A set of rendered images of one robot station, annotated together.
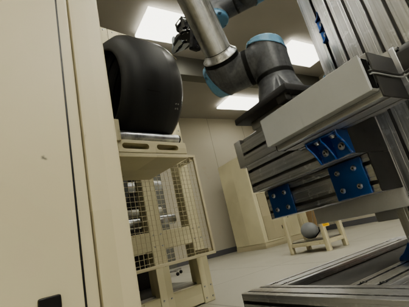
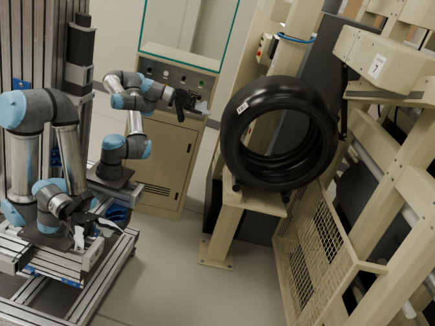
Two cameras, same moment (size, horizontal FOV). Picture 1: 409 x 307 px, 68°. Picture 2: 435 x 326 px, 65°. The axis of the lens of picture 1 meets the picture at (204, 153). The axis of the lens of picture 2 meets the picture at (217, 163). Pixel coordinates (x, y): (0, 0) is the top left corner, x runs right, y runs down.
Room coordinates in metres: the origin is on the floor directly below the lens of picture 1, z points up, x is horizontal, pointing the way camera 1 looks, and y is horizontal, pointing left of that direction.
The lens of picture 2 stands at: (2.25, -1.22, 1.86)
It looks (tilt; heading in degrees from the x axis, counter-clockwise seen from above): 29 degrees down; 126
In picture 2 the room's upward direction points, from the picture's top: 17 degrees clockwise
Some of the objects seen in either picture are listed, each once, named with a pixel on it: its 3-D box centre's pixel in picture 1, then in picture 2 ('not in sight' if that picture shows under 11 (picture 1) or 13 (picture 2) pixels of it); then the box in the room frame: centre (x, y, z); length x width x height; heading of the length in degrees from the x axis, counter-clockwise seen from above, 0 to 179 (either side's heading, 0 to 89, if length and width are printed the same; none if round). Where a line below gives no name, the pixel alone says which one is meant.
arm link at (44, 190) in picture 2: not in sight; (49, 195); (1.29, -0.79, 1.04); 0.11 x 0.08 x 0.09; 8
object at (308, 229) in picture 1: (308, 216); not in sight; (3.86, -1.07, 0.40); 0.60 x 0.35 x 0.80; 34
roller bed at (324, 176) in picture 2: not in sight; (320, 152); (1.54, 0.76, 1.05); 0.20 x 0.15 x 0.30; 134
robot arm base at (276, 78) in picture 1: (279, 90); (110, 165); (0.85, -0.27, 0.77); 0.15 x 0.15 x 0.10
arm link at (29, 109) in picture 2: not in sight; (26, 162); (1.14, -0.81, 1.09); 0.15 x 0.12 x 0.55; 98
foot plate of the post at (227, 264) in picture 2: not in sight; (215, 253); (1.23, 0.51, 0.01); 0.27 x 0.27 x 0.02; 44
